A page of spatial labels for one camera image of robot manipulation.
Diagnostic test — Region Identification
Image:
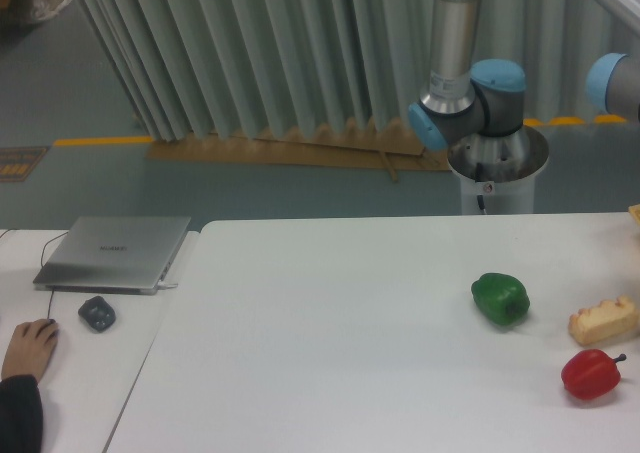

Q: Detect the person's bare hand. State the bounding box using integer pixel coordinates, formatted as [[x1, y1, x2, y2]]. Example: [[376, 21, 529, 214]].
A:
[[1, 319, 58, 383]]

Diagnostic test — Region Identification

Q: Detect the red bell pepper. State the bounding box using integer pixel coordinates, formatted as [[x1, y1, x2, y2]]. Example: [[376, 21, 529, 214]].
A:
[[561, 349, 627, 401]]

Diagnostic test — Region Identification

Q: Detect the brown cardboard sheet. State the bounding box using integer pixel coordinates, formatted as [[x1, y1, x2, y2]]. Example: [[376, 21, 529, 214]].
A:
[[146, 118, 449, 182]]

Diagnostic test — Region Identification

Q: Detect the small black controller device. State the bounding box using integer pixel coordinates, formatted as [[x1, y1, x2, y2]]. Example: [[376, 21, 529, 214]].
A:
[[78, 296, 117, 333]]

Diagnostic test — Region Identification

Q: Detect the black pedestal cable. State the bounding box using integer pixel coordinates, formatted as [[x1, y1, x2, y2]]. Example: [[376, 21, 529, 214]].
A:
[[473, 162, 489, 217]]

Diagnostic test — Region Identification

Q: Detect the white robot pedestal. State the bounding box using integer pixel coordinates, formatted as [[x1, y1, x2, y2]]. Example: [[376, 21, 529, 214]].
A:
[[453, 170, 540, 215]]

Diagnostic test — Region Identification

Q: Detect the black computer mouse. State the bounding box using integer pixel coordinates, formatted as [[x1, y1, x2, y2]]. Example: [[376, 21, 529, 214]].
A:
[[40, 319, 59, 341]]

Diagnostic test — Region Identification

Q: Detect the beige cake slice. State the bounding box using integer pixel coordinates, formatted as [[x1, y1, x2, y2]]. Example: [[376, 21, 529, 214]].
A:
[[568, 295, 639, 346]]

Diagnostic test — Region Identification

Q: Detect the pale green curtain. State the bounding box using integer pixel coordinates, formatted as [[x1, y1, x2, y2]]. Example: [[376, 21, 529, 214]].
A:
[[77, 0, 639, 141]]

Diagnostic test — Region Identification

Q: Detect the green bell pepper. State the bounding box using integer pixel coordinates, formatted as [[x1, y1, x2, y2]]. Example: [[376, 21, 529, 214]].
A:
[[471, 272, 530, 327]]

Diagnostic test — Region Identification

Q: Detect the black mouse cable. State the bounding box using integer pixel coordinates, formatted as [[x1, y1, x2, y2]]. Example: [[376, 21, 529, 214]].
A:
[[0, 228, 69, 322]]

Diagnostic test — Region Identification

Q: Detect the silver closed laptop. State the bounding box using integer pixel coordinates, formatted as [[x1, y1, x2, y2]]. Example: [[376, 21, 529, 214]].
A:
[[33, 216, 190, 294]]

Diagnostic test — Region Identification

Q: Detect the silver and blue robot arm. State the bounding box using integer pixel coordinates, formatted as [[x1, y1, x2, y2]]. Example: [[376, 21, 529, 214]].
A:
[[408, 0, 639, 184]]

